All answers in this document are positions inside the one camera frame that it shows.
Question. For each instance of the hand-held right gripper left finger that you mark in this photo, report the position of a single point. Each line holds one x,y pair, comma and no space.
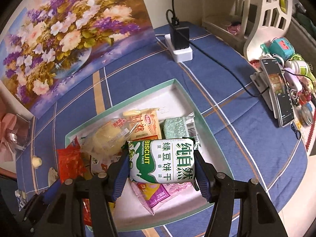
121,177

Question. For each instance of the pale green snack packet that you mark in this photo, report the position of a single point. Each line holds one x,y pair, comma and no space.
175,127

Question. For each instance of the black smartphone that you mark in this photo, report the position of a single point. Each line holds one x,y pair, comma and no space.
279,93

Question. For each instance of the pink item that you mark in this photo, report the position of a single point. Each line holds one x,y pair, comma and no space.
233,28

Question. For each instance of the glass jar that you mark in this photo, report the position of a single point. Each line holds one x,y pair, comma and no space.
307,113

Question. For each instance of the white lattice chair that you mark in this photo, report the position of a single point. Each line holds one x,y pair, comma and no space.
266,17

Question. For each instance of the white tray box teal rim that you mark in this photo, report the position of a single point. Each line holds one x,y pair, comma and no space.
180,103

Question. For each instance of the blue checked tablecloth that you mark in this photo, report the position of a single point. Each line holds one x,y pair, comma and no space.
222,118

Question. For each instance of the red white lace mat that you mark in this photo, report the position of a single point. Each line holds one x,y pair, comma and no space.
311,135

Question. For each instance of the red white snack packet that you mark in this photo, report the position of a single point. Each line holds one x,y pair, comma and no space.
87,212

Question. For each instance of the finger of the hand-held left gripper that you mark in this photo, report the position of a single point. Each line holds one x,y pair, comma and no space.
50,192

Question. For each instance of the white crumpled wrapper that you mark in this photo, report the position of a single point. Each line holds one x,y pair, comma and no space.
53,176

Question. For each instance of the orange snack packet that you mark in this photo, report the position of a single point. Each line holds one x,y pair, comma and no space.
145,126

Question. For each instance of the green white biscuit packet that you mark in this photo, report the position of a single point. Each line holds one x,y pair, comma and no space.
167,160

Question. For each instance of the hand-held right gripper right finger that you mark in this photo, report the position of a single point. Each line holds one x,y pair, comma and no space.
201,175

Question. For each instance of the flower painting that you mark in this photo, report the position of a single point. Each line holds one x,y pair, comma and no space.
74,29

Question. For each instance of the white phone stand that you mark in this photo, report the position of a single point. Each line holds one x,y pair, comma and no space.
259,79

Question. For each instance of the black charger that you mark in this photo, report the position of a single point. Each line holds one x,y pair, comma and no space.
179,37

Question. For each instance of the pink case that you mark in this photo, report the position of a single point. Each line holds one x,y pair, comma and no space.
293,82

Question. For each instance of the teal toy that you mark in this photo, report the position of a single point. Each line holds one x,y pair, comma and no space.
279,45

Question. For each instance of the white wooden shelf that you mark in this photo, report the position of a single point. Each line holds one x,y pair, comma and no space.
222,17

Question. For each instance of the pink snack packet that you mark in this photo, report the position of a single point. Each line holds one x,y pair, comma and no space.
158,195

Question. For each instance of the pink bouquet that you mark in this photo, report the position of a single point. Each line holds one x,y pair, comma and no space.
9,133

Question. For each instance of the white green jar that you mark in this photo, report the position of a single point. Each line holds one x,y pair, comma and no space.
300,67

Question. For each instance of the white power strip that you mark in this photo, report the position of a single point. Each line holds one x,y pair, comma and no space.
181,54

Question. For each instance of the blue carabiner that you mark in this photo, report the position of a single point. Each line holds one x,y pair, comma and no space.
295,130

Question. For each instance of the small yellow pastry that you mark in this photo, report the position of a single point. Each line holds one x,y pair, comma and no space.
36,162

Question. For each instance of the blue white small packet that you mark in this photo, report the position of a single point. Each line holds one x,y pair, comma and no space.
21,197

